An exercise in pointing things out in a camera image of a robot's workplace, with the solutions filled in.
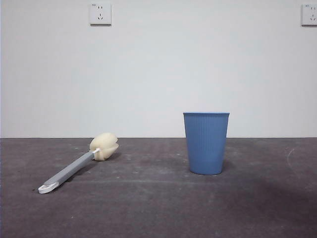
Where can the white wall socket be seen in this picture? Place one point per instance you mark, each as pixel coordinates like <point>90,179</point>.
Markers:
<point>310,15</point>
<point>100,13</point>

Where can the blue ribbed plastic cup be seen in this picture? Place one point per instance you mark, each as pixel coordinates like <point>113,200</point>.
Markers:
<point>206,143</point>

